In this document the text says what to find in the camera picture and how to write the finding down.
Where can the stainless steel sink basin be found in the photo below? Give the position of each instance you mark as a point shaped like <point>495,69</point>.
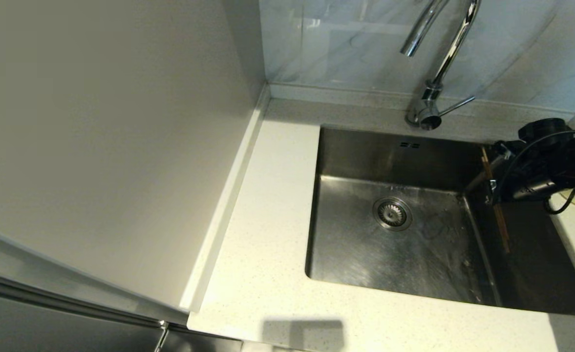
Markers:
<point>355,264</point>

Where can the chrome cabinet rail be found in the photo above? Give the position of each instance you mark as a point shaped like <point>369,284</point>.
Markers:
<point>72,307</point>

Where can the grey tall cabinet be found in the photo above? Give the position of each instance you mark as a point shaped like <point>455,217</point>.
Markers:
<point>96,146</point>

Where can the round metal drain strainer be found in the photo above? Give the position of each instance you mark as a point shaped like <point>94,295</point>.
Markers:
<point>392,213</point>

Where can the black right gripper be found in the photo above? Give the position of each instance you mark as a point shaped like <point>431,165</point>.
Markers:
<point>504,168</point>

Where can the chrome gooseneck faucet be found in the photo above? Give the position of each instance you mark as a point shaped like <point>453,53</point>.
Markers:
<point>433,100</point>

